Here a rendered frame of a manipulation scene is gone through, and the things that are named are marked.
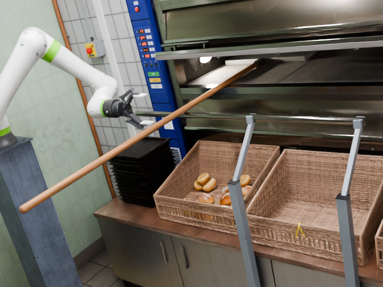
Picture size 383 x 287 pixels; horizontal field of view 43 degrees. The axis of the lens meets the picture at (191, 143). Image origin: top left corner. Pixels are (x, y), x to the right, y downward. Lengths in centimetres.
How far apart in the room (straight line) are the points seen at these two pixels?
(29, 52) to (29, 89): 99
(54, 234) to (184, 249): 70
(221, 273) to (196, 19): 133
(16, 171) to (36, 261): 49
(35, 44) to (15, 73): 16
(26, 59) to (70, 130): 123
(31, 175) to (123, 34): 103
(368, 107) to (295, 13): 54
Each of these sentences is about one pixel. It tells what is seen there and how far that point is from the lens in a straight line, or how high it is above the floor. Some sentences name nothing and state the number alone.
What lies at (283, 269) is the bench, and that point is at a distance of 226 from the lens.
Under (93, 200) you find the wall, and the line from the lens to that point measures 363.
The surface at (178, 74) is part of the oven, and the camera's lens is 284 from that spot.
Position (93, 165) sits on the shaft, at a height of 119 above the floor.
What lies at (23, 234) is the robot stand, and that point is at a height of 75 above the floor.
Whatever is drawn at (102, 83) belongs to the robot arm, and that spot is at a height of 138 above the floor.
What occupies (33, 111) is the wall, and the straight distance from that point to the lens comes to 327.
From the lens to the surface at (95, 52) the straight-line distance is 314.
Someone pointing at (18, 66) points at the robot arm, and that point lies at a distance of 231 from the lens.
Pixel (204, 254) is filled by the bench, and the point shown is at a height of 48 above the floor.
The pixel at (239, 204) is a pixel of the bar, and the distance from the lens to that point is 210.
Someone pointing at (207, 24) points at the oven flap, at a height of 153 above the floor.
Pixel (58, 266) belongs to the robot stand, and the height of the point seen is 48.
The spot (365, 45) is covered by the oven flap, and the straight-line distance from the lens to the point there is 208.
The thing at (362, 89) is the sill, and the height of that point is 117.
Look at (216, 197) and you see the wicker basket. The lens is 276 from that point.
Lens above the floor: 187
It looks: 21 degrees down
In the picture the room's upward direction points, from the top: 13 degrees counter-clockwise
